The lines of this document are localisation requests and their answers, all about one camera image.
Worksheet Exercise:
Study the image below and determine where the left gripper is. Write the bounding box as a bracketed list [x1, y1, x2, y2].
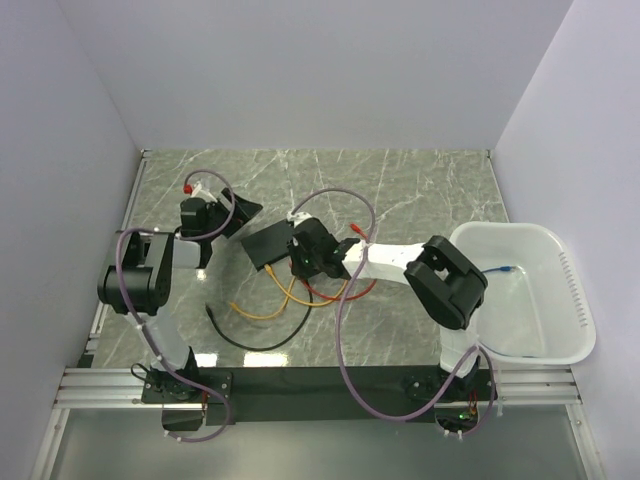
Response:
[203, 187, 263, 241]

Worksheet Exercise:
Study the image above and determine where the black network switch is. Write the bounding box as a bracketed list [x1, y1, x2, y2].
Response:
[241, 220, 293, 271]

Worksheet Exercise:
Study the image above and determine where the red ethernet cable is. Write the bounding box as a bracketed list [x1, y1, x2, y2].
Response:
[302, 222, 379, 303]

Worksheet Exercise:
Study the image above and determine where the orange ethernet cable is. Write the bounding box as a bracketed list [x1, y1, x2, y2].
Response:
[227, 264, 296, 322]

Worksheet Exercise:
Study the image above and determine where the black ethernet cable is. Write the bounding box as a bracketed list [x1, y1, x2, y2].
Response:
[204, 279, 315, 351]

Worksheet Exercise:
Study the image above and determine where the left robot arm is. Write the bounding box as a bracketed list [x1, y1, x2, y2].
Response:
[97, 188, 263, 402]

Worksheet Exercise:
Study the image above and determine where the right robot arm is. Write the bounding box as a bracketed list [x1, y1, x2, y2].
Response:
[287, 213, 488, 399]

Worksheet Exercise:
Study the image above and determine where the white plastic bin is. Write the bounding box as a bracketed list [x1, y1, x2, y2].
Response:
[450, 222, 596, 365]

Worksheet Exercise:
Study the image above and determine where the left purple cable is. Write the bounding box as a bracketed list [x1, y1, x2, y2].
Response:
[114, 169, 237, 444]

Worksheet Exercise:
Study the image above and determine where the purple cable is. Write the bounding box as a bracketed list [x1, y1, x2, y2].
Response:
[114, 169, 237, 444]
[292, 187, 497, 439]

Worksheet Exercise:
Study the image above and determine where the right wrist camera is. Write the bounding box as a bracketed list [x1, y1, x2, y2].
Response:
[286, 211, 312, 227]

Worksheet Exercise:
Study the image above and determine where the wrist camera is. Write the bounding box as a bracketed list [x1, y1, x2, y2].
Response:
[183, 180, 216, 202]
[286, 211, 312, 227]

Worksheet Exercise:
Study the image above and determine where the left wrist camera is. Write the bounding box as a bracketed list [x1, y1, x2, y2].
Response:
[183, 180, 216, 202]

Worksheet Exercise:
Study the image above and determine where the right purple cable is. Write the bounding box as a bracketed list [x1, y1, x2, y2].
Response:
[292, 187, 497, 439]

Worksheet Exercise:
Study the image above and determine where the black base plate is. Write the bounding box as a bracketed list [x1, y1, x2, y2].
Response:
[141, 366, 497, 432]

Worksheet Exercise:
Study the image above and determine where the blue ethernet cable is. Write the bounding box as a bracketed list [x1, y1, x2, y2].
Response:
[479, 263, 524, 279]

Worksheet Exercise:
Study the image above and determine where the aluminium rail frame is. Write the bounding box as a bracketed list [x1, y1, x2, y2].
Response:
[47, 149, 605, 479]

